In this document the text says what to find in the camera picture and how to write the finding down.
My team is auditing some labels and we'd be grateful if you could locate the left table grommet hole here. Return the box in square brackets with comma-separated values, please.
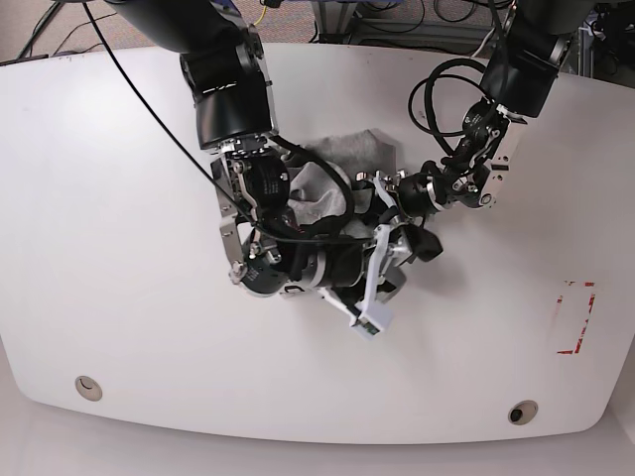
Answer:
[74, 376, 103, 402]

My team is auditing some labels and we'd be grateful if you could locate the aluminium frame stand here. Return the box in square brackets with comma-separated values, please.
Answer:
[311, 0, 596, 78]

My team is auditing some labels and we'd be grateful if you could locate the red tape rectangle marking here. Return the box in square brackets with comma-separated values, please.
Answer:
[550, 281, 596, 355]

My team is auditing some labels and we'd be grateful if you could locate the white cable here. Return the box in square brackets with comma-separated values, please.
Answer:
[469, 24, 497, 59]

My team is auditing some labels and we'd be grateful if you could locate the grey t-shirt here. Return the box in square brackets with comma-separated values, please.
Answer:
[287, 127, 413, 303]

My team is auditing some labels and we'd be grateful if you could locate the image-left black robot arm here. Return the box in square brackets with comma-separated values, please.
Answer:
[113, 1, 445, 335]

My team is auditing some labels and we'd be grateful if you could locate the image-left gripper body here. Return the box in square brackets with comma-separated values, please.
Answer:
[312, 224, 412, 322]

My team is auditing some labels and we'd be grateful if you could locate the black floor cable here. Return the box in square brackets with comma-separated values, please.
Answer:
[17, 0, 120, 59]

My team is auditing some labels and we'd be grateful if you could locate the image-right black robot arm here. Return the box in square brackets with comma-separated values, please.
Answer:
[387, 1, 595, 218]

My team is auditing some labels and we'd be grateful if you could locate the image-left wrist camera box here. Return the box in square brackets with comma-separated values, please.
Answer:
[350, 302, 393, 340]

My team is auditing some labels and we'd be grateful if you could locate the table grommet hole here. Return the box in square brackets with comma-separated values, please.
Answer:
[74, 376, 103, 402]
[508, 400, 539, 425]

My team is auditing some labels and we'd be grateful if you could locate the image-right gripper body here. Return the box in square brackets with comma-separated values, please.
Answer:
[354, 169, 442, 233]

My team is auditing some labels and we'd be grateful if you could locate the right table grommet hole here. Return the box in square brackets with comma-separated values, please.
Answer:
[508, 400, 539, 425]

